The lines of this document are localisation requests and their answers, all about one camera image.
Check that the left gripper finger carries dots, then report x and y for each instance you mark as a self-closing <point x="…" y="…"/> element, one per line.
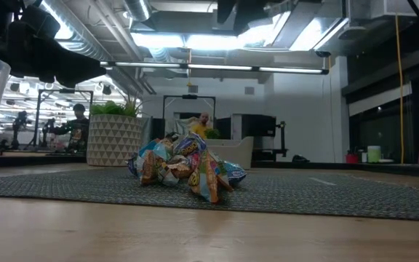
<point x="75" y="71"/>

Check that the silver blue granola bar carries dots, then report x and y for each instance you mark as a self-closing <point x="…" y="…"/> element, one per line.
<point x="155" y="149"/>

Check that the potted succulent in patterned pot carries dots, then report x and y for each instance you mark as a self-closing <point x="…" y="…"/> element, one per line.
<point x="115" y="142"/>

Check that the grey plastic bin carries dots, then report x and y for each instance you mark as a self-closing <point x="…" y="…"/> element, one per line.
<point x="238" y="153"/>

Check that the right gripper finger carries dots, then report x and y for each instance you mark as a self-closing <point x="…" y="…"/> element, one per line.
<point x="247" y="12"/>
<point x="226" y="9"/>

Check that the green cup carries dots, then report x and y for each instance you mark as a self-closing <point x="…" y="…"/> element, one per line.
<point x="374" y="154"/>

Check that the orange and blue granola bar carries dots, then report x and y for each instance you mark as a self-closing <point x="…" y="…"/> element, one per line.
<point x="149" y="167"/>

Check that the red container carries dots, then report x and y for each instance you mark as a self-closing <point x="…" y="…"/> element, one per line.
<point x="352" y="158"/>

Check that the small green background plant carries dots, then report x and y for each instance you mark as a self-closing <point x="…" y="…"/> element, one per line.
<point x="212" y="134"/>

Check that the black cabinet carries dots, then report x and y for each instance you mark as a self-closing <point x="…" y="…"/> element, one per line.
<point x="258" y="127"/>

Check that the person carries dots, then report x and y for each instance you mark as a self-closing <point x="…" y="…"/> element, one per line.
<point x="75" y="131"/>
<point x="200" y="129"/>

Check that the black light bar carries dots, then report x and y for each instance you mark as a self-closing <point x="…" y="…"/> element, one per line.
<point x="216" y="67"/>

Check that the dark woven placemat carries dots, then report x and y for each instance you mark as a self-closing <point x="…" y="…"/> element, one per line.
<point x="304" y="196"/>

